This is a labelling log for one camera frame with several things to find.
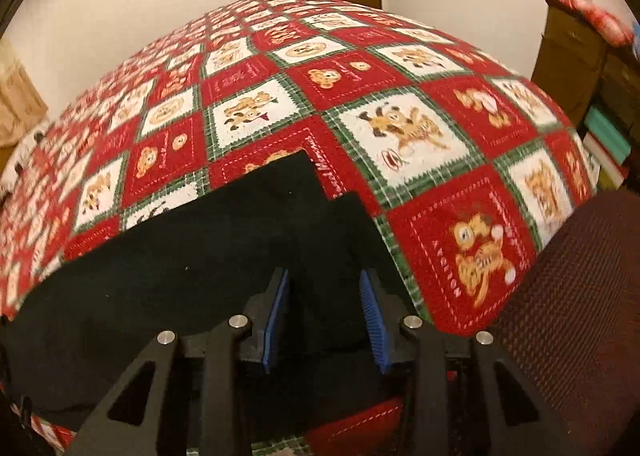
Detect teal book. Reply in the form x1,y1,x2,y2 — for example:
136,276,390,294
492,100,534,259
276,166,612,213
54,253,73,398
584,106,632,163

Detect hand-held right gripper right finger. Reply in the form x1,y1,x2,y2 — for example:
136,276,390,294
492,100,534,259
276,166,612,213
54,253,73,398
359,267,581,456

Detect dark red mesh chair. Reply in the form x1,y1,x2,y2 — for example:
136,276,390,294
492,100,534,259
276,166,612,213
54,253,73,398
492,190,640,456

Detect black pants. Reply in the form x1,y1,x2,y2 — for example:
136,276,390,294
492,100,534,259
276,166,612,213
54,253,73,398
0,150,423,432

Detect red printed bear blanket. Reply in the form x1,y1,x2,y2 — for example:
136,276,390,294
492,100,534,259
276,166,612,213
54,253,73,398
0,0,598,456

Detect brown wooden bookshelf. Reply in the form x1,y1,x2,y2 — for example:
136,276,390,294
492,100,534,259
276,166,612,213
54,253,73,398
531,0,640,191

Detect white patterned pillow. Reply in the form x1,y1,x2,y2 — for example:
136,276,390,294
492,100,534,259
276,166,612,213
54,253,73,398
0,128,48,199

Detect red white striped cloth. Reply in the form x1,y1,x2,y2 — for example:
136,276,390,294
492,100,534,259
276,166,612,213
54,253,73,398
542,0,636,47

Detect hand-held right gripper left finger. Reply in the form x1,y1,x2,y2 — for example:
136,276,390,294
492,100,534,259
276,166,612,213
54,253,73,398
65,267,292,456

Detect beige patterned curtain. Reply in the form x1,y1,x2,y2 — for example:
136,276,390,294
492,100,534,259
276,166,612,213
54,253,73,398
0,38,50,147

